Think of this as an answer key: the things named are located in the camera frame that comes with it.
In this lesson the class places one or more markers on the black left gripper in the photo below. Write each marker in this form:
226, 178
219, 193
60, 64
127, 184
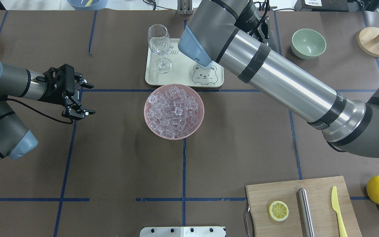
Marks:
52, 93

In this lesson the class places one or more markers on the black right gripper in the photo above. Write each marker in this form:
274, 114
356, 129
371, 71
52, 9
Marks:
250, 13

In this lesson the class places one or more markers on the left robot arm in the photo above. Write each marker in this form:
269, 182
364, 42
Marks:
15, 82

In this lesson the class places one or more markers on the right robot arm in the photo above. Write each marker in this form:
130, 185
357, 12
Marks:
213, 35

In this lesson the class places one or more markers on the clear ice cubes pile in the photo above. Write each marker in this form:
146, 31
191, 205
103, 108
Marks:
173, 112

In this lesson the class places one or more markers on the wooden cup stand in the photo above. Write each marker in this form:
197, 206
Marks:
368, 40

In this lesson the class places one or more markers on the green bowl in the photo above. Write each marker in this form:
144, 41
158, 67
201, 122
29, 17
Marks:
308, 44

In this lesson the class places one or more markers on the blue bowl at edge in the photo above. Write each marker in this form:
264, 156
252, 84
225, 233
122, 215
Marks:
91, 5

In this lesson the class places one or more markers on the cream bear tray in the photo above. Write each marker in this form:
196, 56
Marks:
184, 70

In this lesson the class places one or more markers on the pink bowl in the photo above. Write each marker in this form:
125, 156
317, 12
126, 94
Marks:
150, 123

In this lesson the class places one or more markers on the clear wine glass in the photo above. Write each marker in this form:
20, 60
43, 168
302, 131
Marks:
159, 44

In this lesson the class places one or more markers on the white mounting plate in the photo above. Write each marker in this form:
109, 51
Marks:
184, 231

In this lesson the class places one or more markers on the wooden cutting board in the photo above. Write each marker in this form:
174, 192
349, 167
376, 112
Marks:
318, 190

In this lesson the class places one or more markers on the lemon half slice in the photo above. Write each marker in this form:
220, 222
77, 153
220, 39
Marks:
278, 210

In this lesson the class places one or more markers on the yellow plastic knife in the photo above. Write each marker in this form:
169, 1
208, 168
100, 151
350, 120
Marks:
336, 207

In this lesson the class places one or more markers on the steel rod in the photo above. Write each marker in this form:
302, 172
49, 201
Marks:
305, 213

